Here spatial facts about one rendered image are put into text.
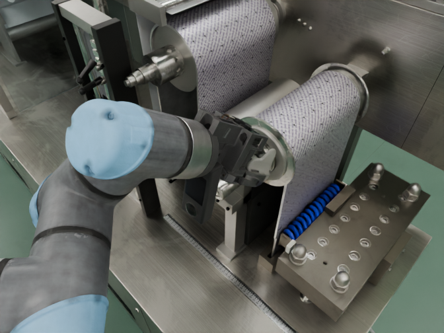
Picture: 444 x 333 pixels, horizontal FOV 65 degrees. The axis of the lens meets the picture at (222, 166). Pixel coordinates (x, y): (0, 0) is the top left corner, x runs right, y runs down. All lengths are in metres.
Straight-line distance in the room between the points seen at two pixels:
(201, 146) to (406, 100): 0.55
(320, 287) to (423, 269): 1.45
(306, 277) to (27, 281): 0.56
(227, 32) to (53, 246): 0.54
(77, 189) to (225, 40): 0.46
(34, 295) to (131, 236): 0.66
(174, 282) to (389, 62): 0.69
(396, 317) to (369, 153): 1.12
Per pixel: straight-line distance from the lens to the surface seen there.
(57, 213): 0.38
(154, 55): 0.71
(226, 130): 0.46
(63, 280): 0.34
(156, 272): 0.92
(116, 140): 0.32
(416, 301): 2.08
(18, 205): 2.46
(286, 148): 0.61
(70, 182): 0.40
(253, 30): 0.80
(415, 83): 0.83
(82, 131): 0.35
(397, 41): 0.82
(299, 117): 0.66
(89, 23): 0.69
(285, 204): 0.73
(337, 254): 0.82
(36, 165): 1.26
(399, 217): 0.93
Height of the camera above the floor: 1.71
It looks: 47 degrees down
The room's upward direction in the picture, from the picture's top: straight up
